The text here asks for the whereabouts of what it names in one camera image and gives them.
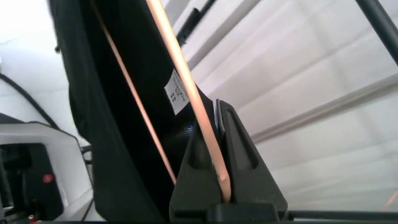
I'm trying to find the black garment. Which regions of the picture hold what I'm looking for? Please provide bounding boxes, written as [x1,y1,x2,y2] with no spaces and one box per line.
[48,0,218,222]

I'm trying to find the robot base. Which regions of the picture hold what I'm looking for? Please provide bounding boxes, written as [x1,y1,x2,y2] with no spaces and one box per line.
[0,111,96,222]

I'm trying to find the black clothes rack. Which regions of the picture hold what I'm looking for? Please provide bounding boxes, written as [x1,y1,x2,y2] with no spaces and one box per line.
[175,0,398,222]

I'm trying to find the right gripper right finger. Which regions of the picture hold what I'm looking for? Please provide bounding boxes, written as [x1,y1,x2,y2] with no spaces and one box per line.
[216,99,289,220]

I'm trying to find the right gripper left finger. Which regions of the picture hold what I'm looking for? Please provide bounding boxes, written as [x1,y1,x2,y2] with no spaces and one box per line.
[169,123,223,222]

